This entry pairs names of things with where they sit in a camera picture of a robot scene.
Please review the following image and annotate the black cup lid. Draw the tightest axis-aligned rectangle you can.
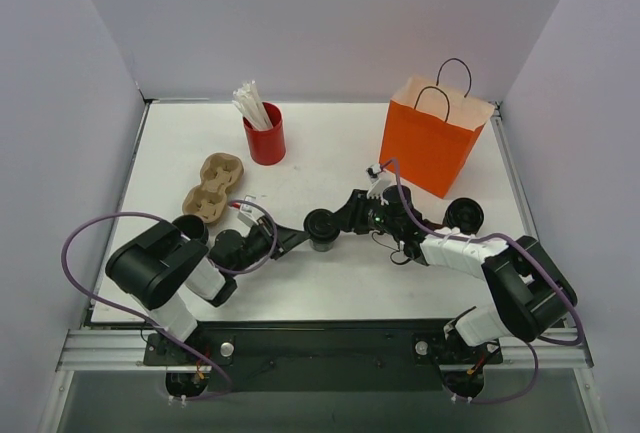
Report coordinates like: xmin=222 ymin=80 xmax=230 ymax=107
xmin=303 ymin=208 xmax=340 ymax=243
xmin=443 ymin=197 xmax=485 ymax=235

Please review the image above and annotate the orange paper bag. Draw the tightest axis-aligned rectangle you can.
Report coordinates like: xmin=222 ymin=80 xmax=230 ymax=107
xmin=379 ymin=57 xmax=495 ymax=198

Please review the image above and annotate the black coffee cup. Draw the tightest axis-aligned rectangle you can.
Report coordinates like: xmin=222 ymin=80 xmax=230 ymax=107
xmin=172 ymin=214 xmax=209 ymax=244
xmin=310 ymin=238 xmax=336 ymax=253

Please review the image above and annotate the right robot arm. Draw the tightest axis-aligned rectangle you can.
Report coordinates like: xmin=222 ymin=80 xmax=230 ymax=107
xmin=328 ymin=186 xmax=577 ymax=361

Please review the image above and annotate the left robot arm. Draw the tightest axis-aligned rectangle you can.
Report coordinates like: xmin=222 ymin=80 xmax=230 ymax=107
xmin=106 ymin=220 xmax=309 ymax=364

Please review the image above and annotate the brown cardboard cup carrier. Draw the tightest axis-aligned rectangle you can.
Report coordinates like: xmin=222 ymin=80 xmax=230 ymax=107
xmin=182 ymin=152 xmax=244 ymax=225

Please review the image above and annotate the red cylindrical holder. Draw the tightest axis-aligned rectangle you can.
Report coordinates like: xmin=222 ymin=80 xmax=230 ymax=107
xmin=243 ymin=102 xmax=286 ymax=166

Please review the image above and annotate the white wrapped straws bundle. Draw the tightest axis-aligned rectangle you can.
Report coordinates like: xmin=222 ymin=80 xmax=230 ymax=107
xmin=232 ymin=80 xmax=273 ymax=131

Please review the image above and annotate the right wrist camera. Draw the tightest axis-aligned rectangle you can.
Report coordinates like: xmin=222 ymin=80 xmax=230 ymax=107
xmin=366 ymin=163 xmax=391 ymax=199

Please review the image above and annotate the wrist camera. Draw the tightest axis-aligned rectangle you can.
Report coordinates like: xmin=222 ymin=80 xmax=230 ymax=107
xmin=366 ymin=163 xmax=391 ymax=199
xmin=231 ymin=195 xmax=262 ymax=228

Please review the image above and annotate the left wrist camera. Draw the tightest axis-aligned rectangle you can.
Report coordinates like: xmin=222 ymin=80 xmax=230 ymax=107
xmin=231 ymin=195 xmax=262 ymax=228

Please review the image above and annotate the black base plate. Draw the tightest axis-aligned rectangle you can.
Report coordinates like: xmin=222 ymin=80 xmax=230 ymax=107
xmin=143 ymin=319 xmax=503 ymax=397

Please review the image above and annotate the aluminium frame rail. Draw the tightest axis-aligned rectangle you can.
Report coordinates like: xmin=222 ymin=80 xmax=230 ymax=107
xmin=57 ymin=323 xmax=594 ymax=371

